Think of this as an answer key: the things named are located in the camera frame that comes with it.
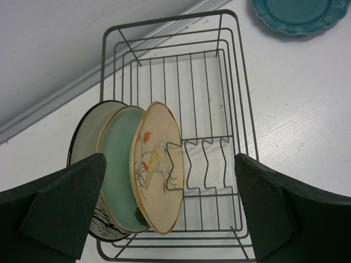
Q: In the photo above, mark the teal scalloped plate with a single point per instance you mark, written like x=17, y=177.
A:
x=294, y=18

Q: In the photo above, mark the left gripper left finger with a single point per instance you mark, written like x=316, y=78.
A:
x=48, y=219

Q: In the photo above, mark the beige tree pattern plate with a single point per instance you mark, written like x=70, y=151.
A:
x=83, y=144

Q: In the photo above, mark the black wire dish rack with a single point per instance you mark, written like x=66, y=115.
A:
x=195, y=64

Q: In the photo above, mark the light blue flower plate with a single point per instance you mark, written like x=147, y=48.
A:
x=117, y=196

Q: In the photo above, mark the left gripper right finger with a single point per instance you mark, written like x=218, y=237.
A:
x=290, y=221

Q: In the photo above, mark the tan bird plate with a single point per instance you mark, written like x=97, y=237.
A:
x=157, y=170

